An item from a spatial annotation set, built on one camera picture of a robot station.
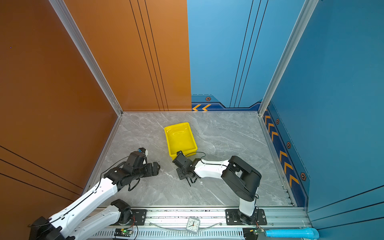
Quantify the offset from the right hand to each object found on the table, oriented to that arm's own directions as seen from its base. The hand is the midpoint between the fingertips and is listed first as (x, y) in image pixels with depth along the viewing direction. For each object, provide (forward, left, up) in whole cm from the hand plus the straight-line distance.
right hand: (180, 172), depth 89 cm
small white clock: (-27, -8, +2) cm, 28 cm away
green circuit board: (-29, +25, -1) cm, 39 cm away
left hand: (0, +14, +9) cm, 16 cm away
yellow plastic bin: (+27, +3, -2) cm, 27 cm away
